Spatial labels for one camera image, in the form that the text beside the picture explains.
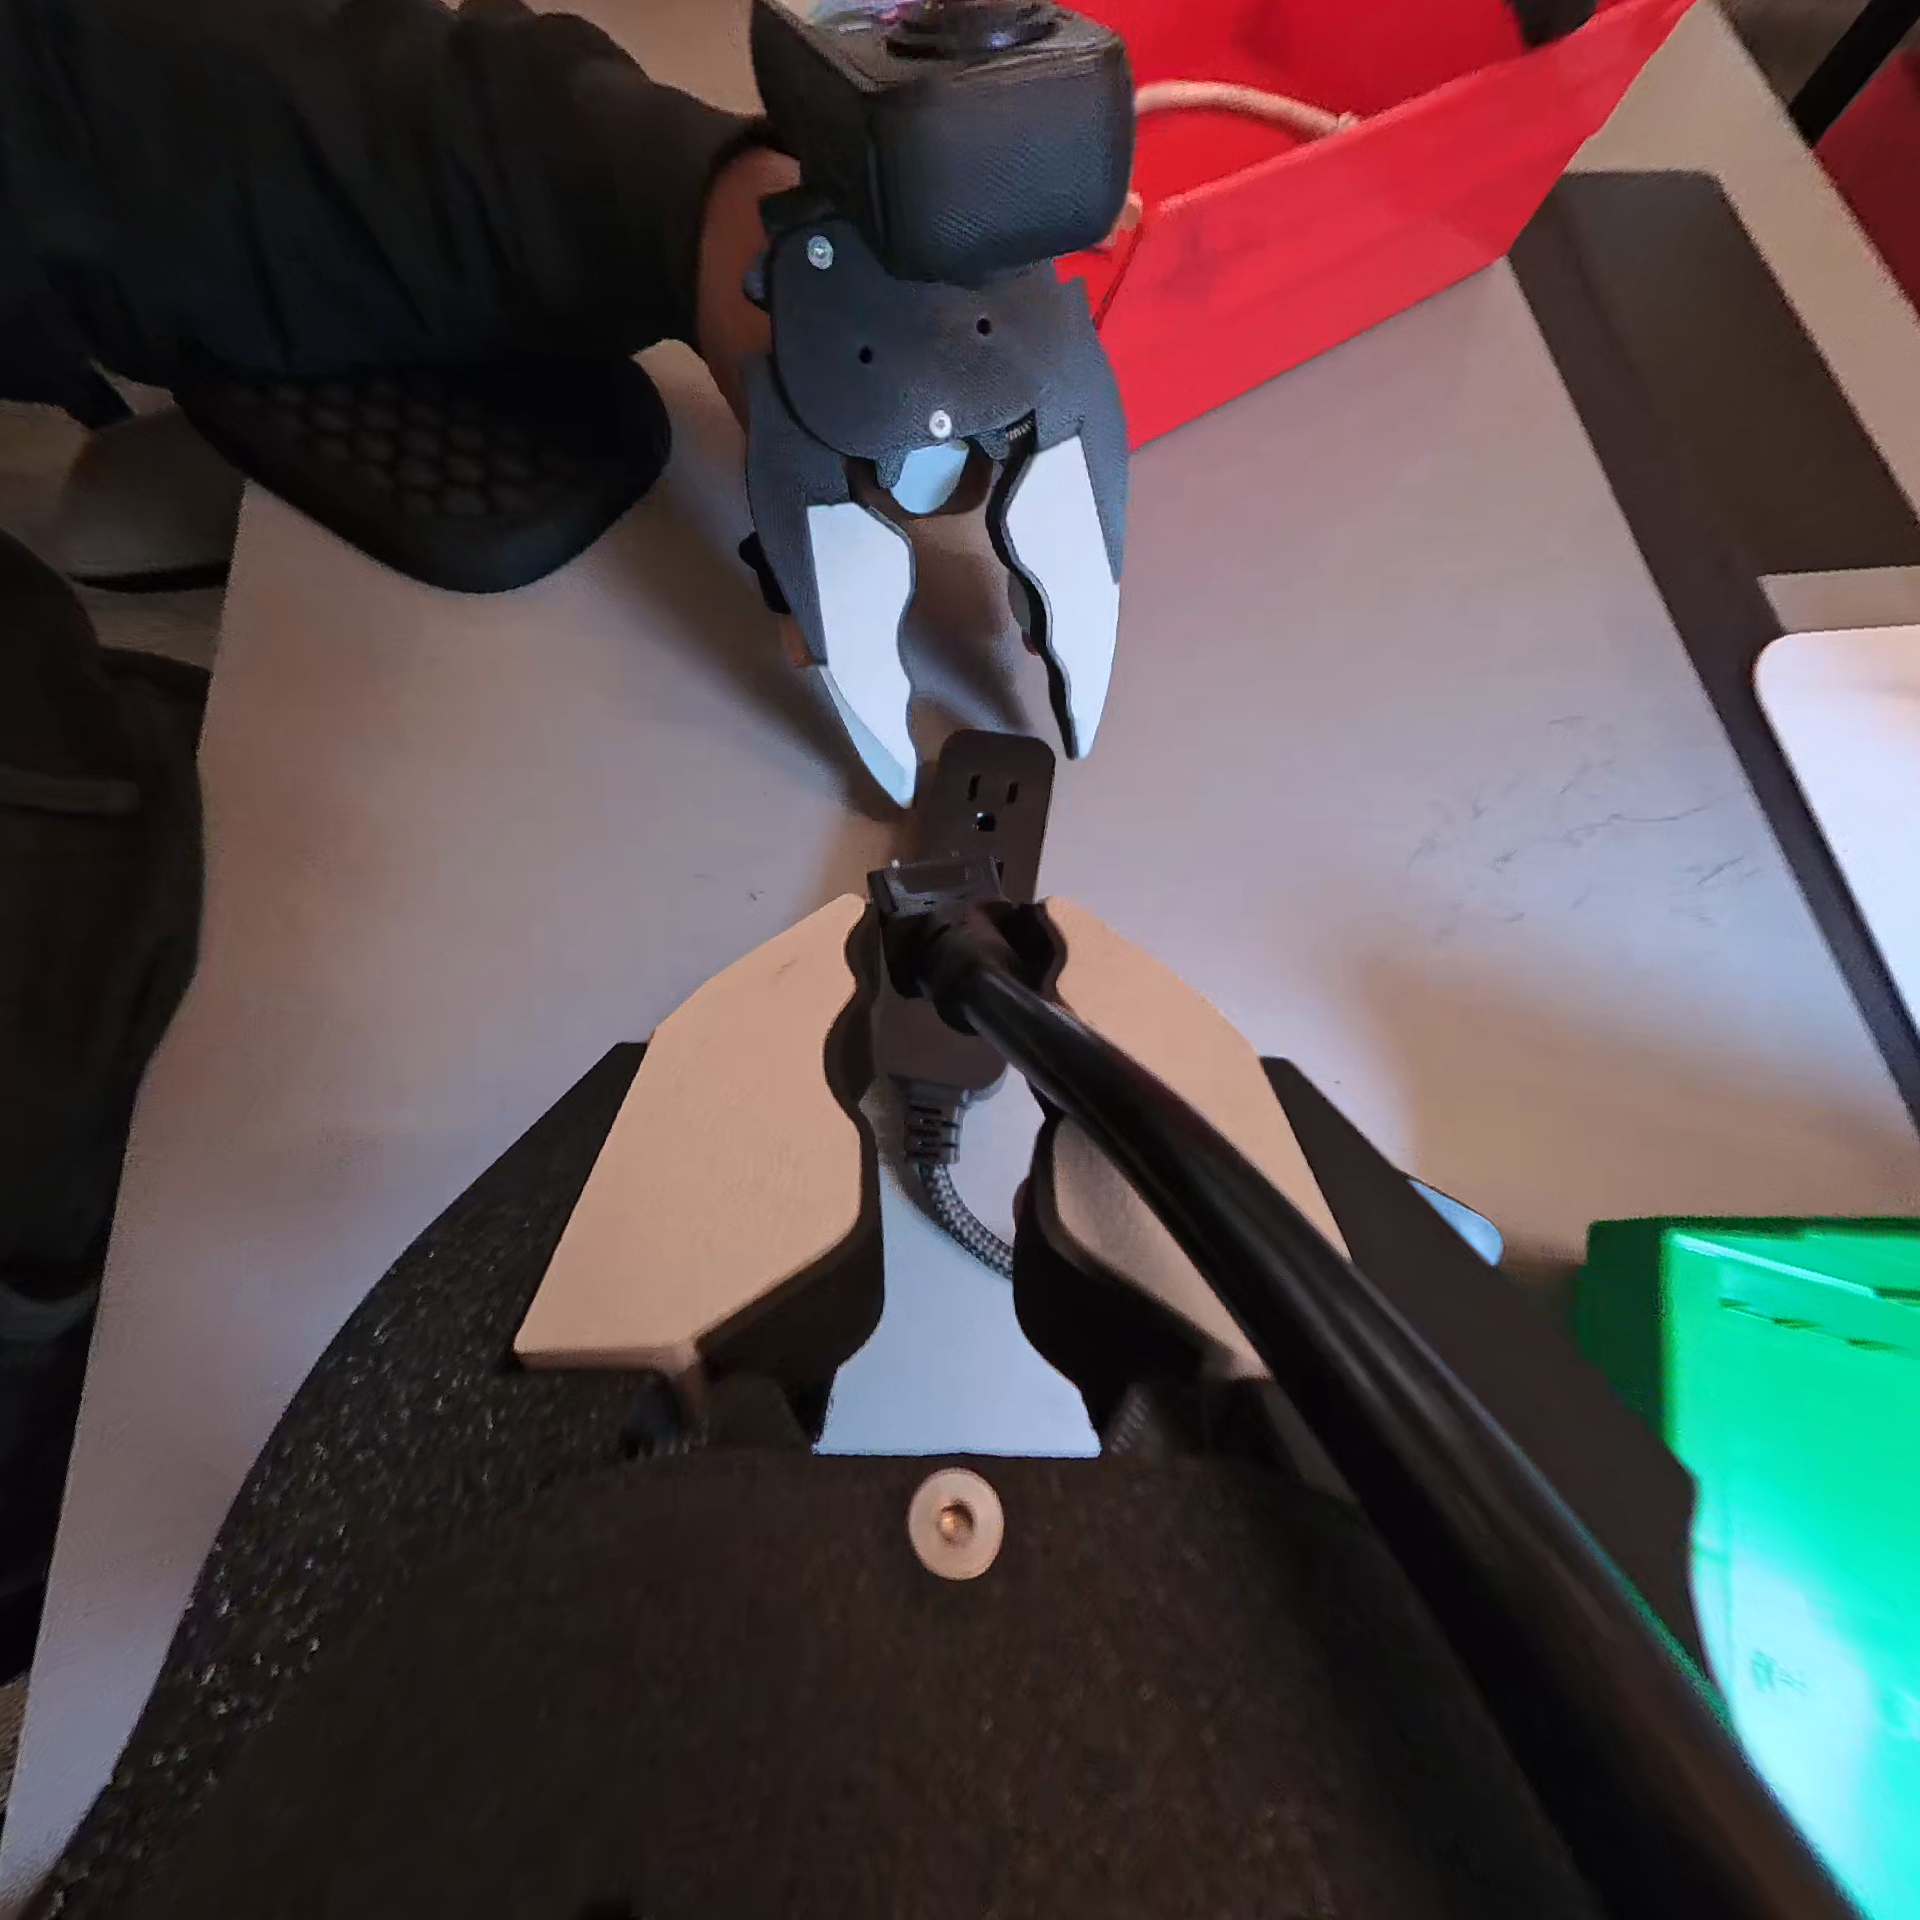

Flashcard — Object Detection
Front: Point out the red plastic bin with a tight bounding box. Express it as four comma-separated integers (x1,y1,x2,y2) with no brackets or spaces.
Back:
1053,0,1699,451

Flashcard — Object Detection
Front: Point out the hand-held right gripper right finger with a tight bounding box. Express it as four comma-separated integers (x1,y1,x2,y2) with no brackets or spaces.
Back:
1013,899,1353,1383

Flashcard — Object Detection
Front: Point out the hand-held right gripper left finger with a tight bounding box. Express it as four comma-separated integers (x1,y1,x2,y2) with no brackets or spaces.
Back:
516,899,890,1383

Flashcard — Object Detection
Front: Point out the white instruction sheet stand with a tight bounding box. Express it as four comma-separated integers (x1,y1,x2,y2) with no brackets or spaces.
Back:
1754,626,1920,1038

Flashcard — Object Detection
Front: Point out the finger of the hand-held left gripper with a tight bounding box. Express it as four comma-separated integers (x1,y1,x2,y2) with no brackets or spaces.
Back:
806,502,921,813
989,435,1122,759

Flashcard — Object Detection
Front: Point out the green plastic bin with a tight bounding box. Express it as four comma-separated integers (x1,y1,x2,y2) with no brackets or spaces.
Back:
1574,1219,1920,1920

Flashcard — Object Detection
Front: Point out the black short extension cord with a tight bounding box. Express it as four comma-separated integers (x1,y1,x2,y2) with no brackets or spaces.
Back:
869,862,1854,1920

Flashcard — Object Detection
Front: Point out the black power strip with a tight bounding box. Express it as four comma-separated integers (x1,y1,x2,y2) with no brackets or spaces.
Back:
869,733,1059,1096

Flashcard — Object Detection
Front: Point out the person's left forearm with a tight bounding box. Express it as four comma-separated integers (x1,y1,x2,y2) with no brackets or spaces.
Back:
0,0,767,420

